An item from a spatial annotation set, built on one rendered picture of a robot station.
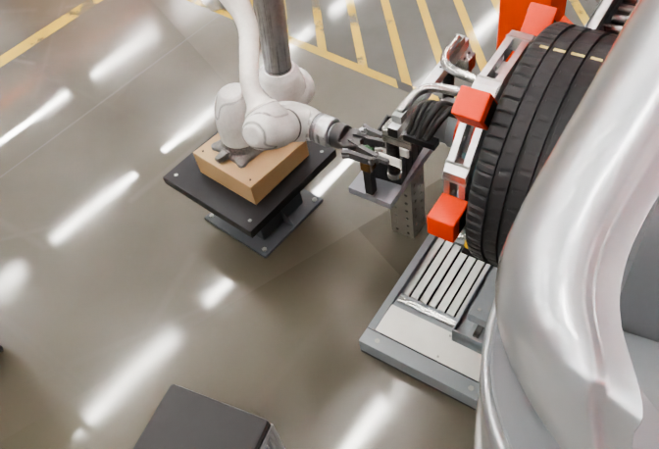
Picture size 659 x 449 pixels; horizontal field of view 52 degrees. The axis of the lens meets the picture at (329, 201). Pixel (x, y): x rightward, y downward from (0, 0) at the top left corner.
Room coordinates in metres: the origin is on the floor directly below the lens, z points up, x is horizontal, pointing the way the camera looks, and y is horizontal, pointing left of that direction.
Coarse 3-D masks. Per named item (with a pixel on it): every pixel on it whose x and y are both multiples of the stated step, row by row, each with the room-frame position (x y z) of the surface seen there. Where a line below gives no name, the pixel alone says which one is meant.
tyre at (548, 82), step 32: (544, 32) 1.27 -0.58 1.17; (576, 32) 1.26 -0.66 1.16; (608, 32) 1.29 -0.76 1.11; (544, 64) 1.16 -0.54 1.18; (576, 64) 1.13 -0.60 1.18; (512, 96) 1.11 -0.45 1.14; (544, 96) 1.08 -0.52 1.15; (576, 96) 1.05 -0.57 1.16; (512, 128) 1.05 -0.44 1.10; (544, 128) 1.01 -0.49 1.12; (480, 160) 1.04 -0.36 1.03; (512, 160) 0.99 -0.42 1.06; (544, 160) 0.96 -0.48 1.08; (480, 192) 0.99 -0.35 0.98; (512, 192) 0.95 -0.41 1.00; (480, 224) 0.96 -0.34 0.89; (480, 256) 0.98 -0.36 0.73
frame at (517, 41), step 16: (512, 32) 1.36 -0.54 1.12; (512, 48) 1.33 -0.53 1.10; (496, 64) 1.27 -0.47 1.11; (512, 64) 1.24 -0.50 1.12; (480, 80) 1.21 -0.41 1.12; (496, 80) 1.19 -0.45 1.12; (496, 96) 1.16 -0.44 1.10; (464, 128) 1.14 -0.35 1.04; (480, 128) 1.12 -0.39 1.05; (464, 144) 1.14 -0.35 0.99; (480, 144) 1.11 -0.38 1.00; (448, 160) 1.10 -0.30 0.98; (464, 160) 1.10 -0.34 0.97; (448, 176) 1.08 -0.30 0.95; (464, 176) 1.06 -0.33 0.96; (448, 192) 1.08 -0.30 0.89; (464, 192) 1.05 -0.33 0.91
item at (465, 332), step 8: (488, 272) 1.30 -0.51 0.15; (480, 288) 1.24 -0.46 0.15; (472, 296) 1.20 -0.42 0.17; (472, 304) 1.18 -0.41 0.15; (464, 312) 1.15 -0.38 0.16; (464, 320) 1.13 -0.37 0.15; (456, 328) 1.10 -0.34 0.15; (464, 328) 1.10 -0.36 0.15; (472, 328) 1.08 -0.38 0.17; (480, 328) 1.07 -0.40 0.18; (456, 336) 1.08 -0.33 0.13; (464, 336) 1.06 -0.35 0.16; (472, 336) 1.05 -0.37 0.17; (480, 336) 1.05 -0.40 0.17; (464, 344) 1.06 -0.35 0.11; (472, 344) 1.04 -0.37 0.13; (480, 344) 1.02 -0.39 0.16; (480, 352) 1.02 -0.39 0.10
